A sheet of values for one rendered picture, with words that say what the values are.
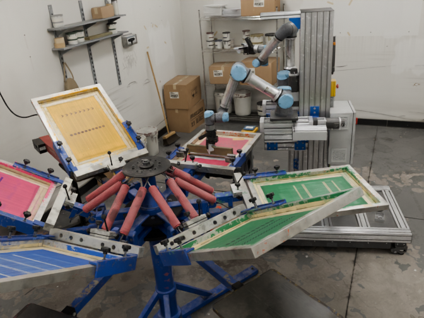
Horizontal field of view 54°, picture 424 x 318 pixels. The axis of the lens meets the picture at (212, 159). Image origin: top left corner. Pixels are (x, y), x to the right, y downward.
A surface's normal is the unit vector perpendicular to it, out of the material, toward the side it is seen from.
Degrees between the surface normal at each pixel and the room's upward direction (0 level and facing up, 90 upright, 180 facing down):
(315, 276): 0
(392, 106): 90
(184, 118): 90
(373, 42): 90
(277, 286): 0
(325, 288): 0
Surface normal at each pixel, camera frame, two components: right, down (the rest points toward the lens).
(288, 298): -0.07, -0.90
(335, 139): -0.15, 0.42
